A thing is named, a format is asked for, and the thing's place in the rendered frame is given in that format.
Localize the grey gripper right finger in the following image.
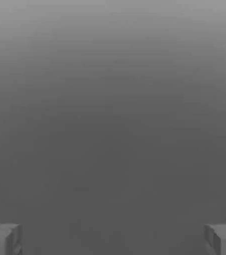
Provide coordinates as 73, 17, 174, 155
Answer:
203, 223, 226, 255

